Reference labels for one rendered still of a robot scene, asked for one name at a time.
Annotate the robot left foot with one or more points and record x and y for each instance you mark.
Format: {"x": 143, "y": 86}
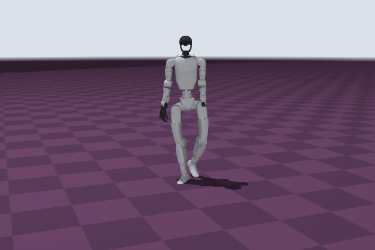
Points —
{"x": 193, "y": 169}

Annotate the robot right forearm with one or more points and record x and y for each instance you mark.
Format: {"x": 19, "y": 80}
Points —
{"x": 166, "y": 92}

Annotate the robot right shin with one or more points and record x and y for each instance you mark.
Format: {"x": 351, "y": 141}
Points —
{"x": 182, "y": 157}

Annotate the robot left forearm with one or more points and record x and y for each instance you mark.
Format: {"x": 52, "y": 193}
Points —
{"x": 203, "y": 94}

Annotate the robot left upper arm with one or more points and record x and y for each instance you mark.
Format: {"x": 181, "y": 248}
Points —
{"x": 202, "y": 72}

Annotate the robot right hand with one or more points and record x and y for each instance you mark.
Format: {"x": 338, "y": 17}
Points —
{"x": 163, "y": 112}

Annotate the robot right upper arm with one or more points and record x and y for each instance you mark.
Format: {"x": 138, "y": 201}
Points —
{"x": 168, "y": 72}

